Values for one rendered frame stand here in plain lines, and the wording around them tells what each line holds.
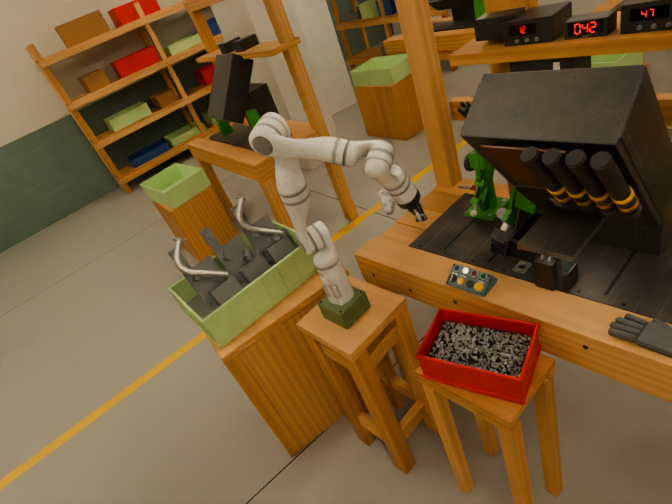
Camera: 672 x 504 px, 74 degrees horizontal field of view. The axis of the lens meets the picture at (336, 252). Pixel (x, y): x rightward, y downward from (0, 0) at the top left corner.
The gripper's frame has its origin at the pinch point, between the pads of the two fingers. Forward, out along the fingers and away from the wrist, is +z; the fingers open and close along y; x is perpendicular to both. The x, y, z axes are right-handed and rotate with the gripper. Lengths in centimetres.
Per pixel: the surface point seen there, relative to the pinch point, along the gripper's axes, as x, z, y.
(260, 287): 80, 19, 22
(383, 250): 26.2, 35.7, 20.3
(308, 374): 89, 62, -5
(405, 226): 16, 46, 34
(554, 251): -28.2, 6.9, -27.0
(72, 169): 476, 130, 489
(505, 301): -9.5, 27.6, -25.9
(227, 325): 96, 15, 9
